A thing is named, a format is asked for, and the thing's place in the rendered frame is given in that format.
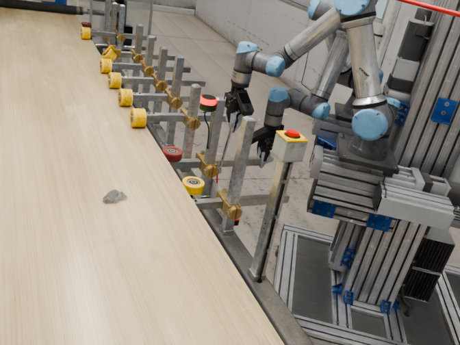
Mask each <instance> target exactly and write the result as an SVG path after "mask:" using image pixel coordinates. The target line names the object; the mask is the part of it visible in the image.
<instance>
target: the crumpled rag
mask: <svg viewBox="0 0 460 345"><path fill-rule="evenodd" d="M127 199H128V198H127V195H126V194H124V193H123V192H122V191H121V192H119V191H118V190H116V189H113V190H110V191H109V192H107V193H106V194H105V196H104V197H103V201H105V204H108V203H117V202H119V201H125V200H127ZM103 201H102V202H103Z"/></svg>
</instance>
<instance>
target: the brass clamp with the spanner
mask: <svg viewBox="0 0 460 345"><path fill-rule="evenodd" d="M204 157H205V155H201V153H196V157H195V158H199V159H200V161H201V166H200V168H199V170H200V171H201V172H202V173H203V175H204V176H208V177H209V178H213V177H215V176H216V175H217V174H218V169H217V168H216V167H217V164H216V163H215V164H206V163H205V161H204Z"/></svg>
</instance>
